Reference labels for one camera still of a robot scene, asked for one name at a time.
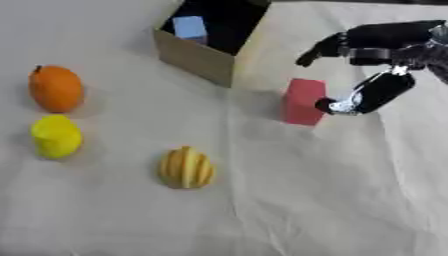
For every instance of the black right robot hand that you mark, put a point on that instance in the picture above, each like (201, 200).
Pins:
(382, 36)

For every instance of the light blue block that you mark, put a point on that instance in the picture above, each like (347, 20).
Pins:
(190, 28)

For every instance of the orange toy fruit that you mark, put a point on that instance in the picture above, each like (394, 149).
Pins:
(56, 88)

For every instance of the tan cardboard box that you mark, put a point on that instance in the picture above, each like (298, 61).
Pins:
(204, 53)

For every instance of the yellow toy cup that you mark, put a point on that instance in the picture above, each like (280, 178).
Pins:
(56, 136)

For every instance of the yellow striped toy squash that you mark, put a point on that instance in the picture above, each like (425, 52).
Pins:
(186, 168)

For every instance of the red rectangular block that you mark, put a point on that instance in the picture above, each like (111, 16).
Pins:
(303, 101)

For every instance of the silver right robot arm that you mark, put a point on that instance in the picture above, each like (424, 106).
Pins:
(437, 53)

